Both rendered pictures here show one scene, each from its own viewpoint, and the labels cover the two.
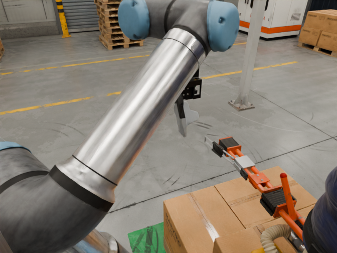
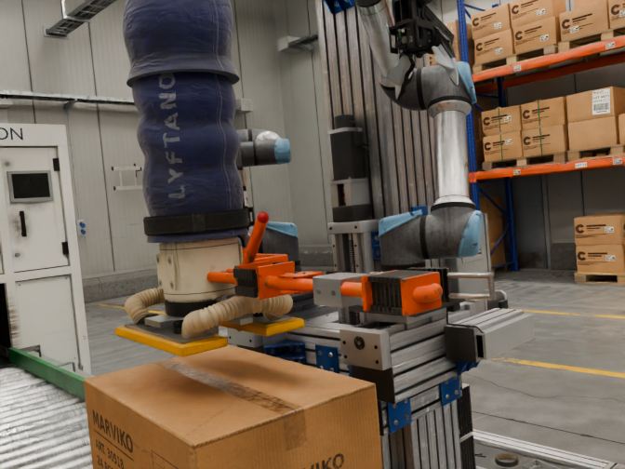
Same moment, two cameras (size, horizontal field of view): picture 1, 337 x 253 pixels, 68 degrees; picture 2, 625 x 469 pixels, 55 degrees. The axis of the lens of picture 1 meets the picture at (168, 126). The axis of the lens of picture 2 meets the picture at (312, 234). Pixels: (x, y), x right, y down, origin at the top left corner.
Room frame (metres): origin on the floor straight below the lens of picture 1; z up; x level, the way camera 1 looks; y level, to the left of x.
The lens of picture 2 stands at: (1.70, -0.68, 1.31)
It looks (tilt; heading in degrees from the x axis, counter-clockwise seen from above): 3 degrees down; 160
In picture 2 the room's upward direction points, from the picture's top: 5 degrees counter-clockwise
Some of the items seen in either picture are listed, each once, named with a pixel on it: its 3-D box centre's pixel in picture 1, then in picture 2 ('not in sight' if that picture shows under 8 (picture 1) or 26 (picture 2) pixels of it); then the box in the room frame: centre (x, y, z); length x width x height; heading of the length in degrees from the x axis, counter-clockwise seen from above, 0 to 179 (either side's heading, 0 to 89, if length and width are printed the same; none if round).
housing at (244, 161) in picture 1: (243, 165); (340, 288); (0.82, -0.33, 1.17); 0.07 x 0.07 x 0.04; 19
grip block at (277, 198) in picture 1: (277, 201); (265, 278); (0.62, -0.40, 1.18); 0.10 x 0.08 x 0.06; 109
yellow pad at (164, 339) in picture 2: not in sight; (166, 328); (0.41, -0.57, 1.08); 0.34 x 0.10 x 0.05; 19
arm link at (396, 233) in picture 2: not in sight; (404, 236); (0.30, 0.07, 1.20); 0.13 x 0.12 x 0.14; 50
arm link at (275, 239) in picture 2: not in sight; (278, 241); (-0.16, -0.14, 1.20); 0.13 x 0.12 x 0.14; 75
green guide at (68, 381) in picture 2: not in sight; (64, 372); (-1.47, -0.91, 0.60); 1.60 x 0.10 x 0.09; 21
